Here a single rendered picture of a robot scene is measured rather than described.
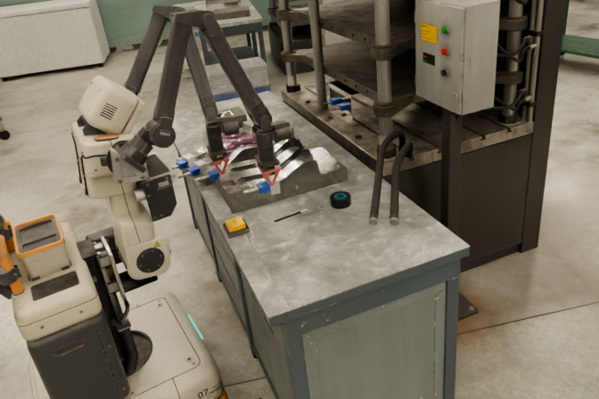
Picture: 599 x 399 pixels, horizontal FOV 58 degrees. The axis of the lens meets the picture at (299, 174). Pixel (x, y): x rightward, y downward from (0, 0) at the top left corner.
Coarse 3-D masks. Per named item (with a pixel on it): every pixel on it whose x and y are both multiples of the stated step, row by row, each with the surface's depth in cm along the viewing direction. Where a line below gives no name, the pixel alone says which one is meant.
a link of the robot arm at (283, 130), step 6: (264, 120) 183; (282, 120) 192; (258, 126) 188; (264, 126) 184; (270, 126) 185; (276, 126) 188; (282, 126) 189; (288, 126) 190; (276, 132) 188; (282, 132) 189; (288, 132) 190; (282, 138) 190; (288, 138) 191
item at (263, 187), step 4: (268, 176) 198; (272, 176) 198; (272, 180) 196; (276, 180) 195; (260, 184) 196; (264, 184) 196; (268, 184) 196; (276, 184) 196; (256, 188) 196; (260, 188) 194; (264, 188) 195; (268, 188) 196; (272, 188) 196; (276, 188) 196; (244, 192) 194; (248, 192) 195; (260, 192) 195; (264, 192) 196; (272, 192) 196; (276, 192) 197; (280, 192) 198
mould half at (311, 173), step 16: (256, 160) 230; (304, 160) 213; (320, 160) 228; (336, 160) 227; (224, 176) 217; (240, 176) 216; (288, 176) 211; (304, 176) 214; (320, 176) 217; (336, 176) 220; (224, 192) 214; (240, 192) 206; (256, 192) 208; (288, 192) 214; (304, 192) 217; (240, 208) 208
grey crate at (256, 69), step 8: (216, 64) 565; (248, 64) 574; (256, 64) 576; (264, 64) 552; (208, 72) 538; (216, 72) 568; (224, 72) 532; (248, 72) 539; (256, 72) 542; (264, 72) 545; (216, 80) 535; (224, 80) 537; (256, 80) 546; (264, 80) 548; (216, 88) 538; (224, 88) 540; (232, 88) 543
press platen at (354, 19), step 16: (352, 0) 324; (368, 0) 318; (400, 0) 307; (288, 16) 313; (304, 16) 303; (320, 16) 289; (336, 16) 285; (352, 16) 280; (368, 16) 276; (400, 16) 268; (336, 32) 269; (352, 32) 252; (368, 32) 244; (400, 32) 237; (384, 48) 217; (400, 48) 222; (528, 48) 241
